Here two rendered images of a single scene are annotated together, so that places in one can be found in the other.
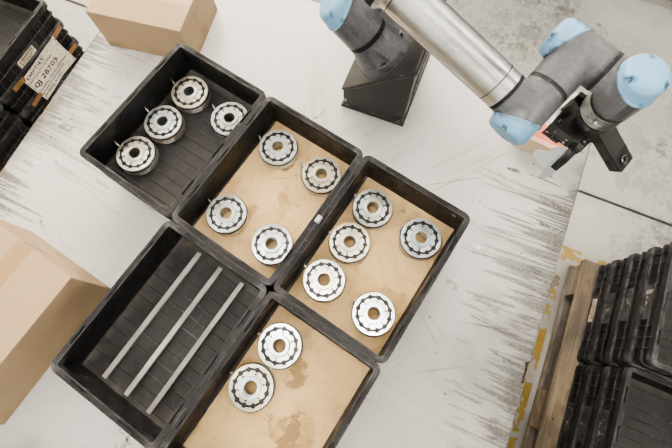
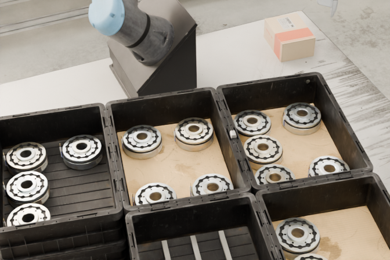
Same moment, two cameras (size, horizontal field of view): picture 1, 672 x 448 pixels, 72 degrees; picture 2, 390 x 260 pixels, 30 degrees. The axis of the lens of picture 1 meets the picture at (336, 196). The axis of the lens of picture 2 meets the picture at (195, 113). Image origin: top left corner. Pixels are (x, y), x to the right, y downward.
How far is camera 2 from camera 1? 1.23 m
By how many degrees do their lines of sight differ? 38
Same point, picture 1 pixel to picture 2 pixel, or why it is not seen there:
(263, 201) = (169, 179)
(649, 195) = not seen: hidden behind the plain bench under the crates
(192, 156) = (76, 195)
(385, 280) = (310, 156)
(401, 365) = not seen: hidden behind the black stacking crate
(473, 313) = (379, 157)
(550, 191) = (333, 68)
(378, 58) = (158, 37)
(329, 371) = (346, 228)
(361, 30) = (137, 18)
